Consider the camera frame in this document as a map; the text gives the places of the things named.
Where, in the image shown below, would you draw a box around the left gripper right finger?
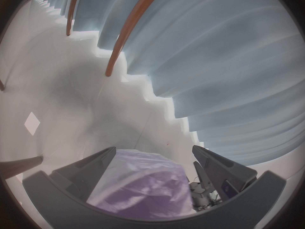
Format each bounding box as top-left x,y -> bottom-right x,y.
192,145 -> 258,201

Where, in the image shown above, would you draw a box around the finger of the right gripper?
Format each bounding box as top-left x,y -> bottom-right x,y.
193,161 -> 211,192

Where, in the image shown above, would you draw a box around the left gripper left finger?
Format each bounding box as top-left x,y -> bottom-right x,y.
49,146 -> 117,200

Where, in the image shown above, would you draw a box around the purple plastic bag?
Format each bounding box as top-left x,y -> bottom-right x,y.
86,149 -> 193,218

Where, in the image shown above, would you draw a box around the pale blue curtain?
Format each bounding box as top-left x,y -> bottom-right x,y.
33,0 -> 305,166

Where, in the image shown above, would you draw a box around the wooden chair white cushions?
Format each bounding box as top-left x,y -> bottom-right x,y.
0,0 -> 170,181

